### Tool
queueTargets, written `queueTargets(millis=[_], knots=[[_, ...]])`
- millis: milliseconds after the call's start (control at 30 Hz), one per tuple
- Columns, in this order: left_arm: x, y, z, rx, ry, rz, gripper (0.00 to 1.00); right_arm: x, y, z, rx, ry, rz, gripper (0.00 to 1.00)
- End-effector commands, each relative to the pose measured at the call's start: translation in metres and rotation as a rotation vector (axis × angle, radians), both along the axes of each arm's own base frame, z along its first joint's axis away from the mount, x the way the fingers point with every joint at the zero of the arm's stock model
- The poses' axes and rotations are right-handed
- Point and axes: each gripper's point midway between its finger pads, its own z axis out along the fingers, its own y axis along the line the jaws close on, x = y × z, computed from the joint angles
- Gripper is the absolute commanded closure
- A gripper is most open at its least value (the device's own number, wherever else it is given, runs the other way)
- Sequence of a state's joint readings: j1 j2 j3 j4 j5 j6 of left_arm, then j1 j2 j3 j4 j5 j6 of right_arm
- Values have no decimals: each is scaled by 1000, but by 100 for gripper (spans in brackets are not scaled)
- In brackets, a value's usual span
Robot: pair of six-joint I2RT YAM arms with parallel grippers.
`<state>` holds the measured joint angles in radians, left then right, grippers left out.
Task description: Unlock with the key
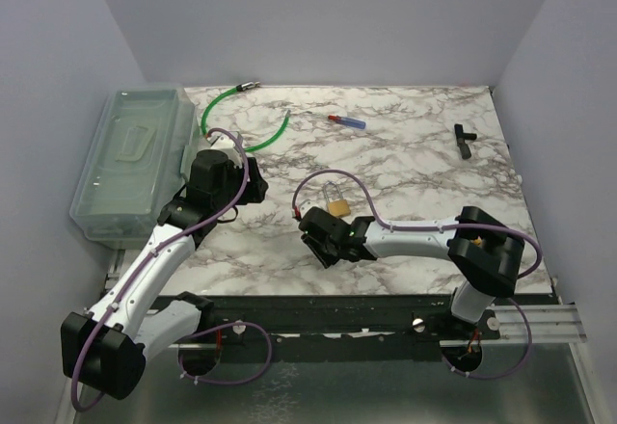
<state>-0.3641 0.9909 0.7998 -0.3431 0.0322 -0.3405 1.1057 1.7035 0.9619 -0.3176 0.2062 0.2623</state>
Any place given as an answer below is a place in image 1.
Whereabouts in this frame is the aluminium extrusion rail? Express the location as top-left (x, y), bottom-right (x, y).
top-left (482, 305), bottom-right (587, 345)

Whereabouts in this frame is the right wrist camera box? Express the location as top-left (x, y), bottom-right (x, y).
top-left (294, 199), bottom-right (315, 222)

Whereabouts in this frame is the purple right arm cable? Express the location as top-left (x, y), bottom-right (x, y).
top-left (291, 169), bottom-right (544, 381)

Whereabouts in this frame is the blue red small screwdriver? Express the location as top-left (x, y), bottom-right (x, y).
top-left (328, 115), bottom-right (366, 130)

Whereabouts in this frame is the green cable lock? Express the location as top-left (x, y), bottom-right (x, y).
top-left (200, 81), bottom-right (290, 153)

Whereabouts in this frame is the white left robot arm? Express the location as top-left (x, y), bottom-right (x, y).
top-left (61, 148), bottom-right (268, 400)

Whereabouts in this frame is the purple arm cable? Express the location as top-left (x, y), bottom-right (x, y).
top-left (70, 127), bottom-right (274, 413)
top-left (291, 169), bottom-right (544, 381)

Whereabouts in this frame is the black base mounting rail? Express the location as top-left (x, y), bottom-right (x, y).
top-left (156, 293), bottom-right (502, 365)

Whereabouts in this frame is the clear plastic storage box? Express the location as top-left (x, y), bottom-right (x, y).
top-left (69, 84), bottom-right (201, 250)

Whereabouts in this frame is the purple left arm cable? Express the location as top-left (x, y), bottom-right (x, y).
top-left (70, 127), bottom-right (274, 413)

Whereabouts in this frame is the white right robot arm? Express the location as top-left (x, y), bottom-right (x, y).
top-left (299, 206), bottom-right (524, 339)

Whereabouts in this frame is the black T-shaped tool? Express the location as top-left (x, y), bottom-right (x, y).
top-left (454, 123), bottom-right (477, 160)

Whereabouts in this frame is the brass padlock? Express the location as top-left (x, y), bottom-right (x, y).
top-left (322, 181), bottom-right (351, 218)

